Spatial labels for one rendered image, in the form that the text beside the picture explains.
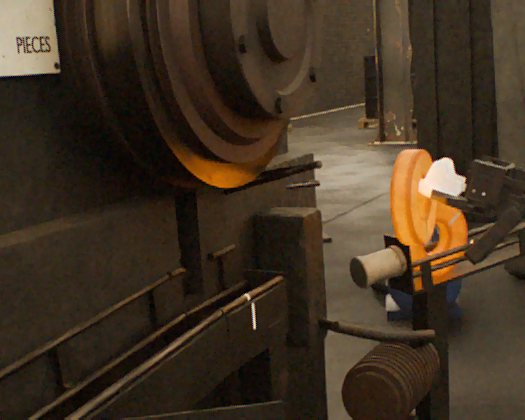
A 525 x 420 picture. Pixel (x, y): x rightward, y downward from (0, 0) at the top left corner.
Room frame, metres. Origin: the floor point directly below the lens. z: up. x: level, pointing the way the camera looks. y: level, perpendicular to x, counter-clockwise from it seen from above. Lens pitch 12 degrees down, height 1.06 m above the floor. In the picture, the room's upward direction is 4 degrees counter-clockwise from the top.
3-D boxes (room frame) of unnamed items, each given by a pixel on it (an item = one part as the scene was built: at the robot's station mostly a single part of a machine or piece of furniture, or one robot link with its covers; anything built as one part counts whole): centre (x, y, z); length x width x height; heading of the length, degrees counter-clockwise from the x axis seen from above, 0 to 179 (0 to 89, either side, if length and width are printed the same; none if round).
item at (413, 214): (1.36, -0.25, 0.82); 0.16 x 0.03 x 0.16; 152
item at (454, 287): (3.44, -0.64, 0.17); 0.57 x 0.31 x 0.34; 172
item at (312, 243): (1.47, -0.04, 0.68); 0.11 x 0.08 x 0.24; 62
